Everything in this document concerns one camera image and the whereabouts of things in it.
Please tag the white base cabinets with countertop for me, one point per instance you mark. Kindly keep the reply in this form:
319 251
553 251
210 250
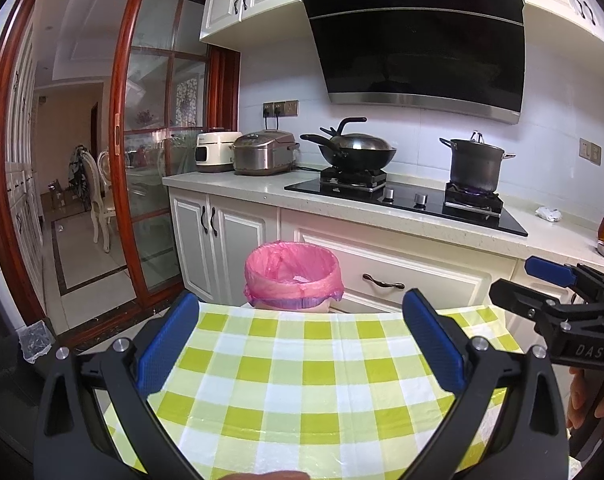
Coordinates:
242 240

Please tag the beige wall switch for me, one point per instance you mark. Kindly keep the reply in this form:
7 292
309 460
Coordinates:
590 151

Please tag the white rag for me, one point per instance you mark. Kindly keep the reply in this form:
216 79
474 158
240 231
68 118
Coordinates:
548 214

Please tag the white rice cooker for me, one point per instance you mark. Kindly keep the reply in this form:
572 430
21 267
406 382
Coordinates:
212 152

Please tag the black wok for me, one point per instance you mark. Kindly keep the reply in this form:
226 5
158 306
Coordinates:
362 152

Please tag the wall outlet strip with plugs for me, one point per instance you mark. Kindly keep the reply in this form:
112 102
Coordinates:
281 108

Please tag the trash can with pink bag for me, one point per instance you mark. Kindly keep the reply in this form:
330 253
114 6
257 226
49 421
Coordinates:
262 280

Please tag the person's right hand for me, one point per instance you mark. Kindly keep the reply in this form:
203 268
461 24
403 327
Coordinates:
578 400

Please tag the silver pressure cooker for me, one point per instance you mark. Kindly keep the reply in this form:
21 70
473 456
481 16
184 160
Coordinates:
262 155

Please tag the small black bin clear bag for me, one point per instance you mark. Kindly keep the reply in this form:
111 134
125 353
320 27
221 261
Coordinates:
36 342

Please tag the black range hood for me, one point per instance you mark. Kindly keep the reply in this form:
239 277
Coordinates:
417 45

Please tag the red wooden glass sliding door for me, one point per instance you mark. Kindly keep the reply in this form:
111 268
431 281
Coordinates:
117 185

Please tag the steel stock pot with lid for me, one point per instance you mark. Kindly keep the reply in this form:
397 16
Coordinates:
474 167

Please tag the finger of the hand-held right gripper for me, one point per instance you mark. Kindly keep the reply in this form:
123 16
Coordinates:
549 270
517 297

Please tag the black glass gas cooktop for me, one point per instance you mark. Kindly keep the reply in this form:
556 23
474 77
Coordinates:
407 205

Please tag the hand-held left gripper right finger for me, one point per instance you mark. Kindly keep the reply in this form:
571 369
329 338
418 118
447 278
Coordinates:
434 341

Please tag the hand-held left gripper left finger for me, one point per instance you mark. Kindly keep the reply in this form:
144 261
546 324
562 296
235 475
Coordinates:
166 342

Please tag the white ornate dining chair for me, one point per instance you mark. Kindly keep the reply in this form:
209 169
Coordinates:
106 165
99 210

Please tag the green white checked tablecloth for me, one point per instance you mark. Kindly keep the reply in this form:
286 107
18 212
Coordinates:
292 385

